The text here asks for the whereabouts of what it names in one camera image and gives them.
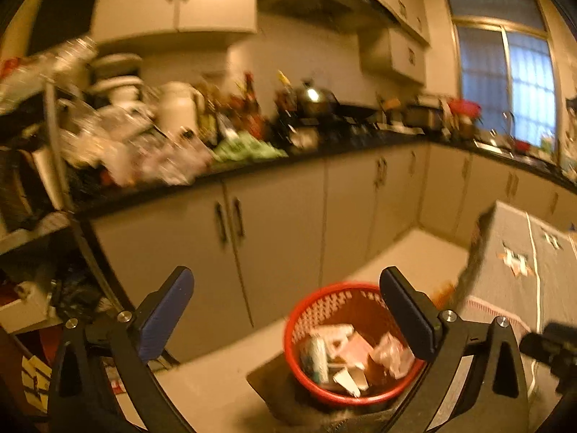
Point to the upper kitchen cabinets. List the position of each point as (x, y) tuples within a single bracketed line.
[(180, 4)]

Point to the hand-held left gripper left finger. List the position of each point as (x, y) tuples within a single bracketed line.
[(167, 320)]

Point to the sink faucet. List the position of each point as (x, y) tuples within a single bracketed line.
[(509, 121)]

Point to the green vegetable bag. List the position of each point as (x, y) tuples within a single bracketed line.
[(245, 149)]

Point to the lidded cooking pot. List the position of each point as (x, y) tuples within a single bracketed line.
[(315, 99)]

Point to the cluster of condiment bottles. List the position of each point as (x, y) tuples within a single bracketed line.
[(248, 103)]

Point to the window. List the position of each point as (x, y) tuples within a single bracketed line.
[(496, 76)]

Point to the stack of white bowls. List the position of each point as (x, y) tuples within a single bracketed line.
[(115, 76)]

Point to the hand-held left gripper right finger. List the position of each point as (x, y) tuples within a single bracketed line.
[(405, 315)]

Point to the grey tablecloth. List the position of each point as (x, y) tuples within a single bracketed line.
[(509, 243)]

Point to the kitchen cabinets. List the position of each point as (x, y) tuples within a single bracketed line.
[(279, 234), (180, 4)]

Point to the metal storage rack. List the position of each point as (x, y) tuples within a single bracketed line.
[(54, 144)]

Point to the black kitchen countertop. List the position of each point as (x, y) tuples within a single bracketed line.
[(315, 155)]

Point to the pile of plastic bags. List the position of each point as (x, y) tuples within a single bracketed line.
[(148, 158)]

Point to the steel kitchen appliance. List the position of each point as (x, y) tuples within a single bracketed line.
[(421, 117)]

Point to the pink box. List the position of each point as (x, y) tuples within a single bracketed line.
[(356, 351)]

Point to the lower kitchen cabinets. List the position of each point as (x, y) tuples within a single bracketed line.
[(279, 234)]

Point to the black wok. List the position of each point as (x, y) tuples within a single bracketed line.
[(356, 112)]

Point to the red basin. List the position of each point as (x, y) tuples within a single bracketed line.
[(464, 107)]

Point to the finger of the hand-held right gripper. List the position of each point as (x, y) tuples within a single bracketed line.
[(541, 347)]

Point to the green detergent bottle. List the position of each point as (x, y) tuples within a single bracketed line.
[(546, 142)]

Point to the white thermos jug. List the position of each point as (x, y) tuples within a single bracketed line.
[(178, 108)]

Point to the white medicine box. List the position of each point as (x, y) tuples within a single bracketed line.
[(336, 333)]

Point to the yellow black card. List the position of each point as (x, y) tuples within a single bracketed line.
[(36, 381)]

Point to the red plastic basket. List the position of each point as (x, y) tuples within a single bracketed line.
[(315, 306)]

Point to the green tissue packet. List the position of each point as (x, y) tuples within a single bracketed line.
[(315, 358)]

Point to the white cardboard scrap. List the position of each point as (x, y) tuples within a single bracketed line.
[(347, 379)]

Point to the red print plastic wrapper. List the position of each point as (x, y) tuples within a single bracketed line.
[(392, 354)]

